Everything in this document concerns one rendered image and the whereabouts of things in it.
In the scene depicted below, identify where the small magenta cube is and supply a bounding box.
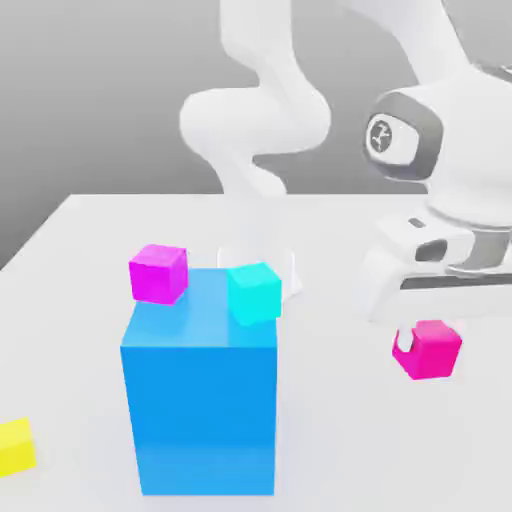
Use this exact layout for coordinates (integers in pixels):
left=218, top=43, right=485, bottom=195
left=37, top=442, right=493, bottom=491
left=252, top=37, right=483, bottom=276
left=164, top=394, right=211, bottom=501
left=128, top=243, right=189, bottom=306

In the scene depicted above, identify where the small yellow cube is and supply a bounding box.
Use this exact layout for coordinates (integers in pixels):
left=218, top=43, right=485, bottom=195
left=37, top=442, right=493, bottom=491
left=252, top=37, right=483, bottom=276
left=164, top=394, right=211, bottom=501
left=0, top=416, right=38, bottom=479

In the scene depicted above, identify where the large blue box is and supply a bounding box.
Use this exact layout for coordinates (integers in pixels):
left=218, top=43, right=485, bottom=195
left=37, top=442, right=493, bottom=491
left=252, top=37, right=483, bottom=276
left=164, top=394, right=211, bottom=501
left=119, top=266, right=279, bottom=497

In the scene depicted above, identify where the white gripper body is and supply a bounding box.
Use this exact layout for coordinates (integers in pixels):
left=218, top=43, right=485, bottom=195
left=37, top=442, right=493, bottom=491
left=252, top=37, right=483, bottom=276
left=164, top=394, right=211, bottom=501
left=361, top=247, right=512, bottom=326

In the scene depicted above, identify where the small cyan cube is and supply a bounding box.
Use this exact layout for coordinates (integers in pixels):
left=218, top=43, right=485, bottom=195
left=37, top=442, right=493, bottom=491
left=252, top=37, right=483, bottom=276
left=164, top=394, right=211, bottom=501
left=226, top=261, right=283, bottom=327

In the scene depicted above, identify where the small pink cube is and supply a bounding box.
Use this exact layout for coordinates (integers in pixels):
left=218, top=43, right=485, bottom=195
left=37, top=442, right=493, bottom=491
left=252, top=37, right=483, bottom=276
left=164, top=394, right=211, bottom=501
left=391, top=318, right=464, bottom=381

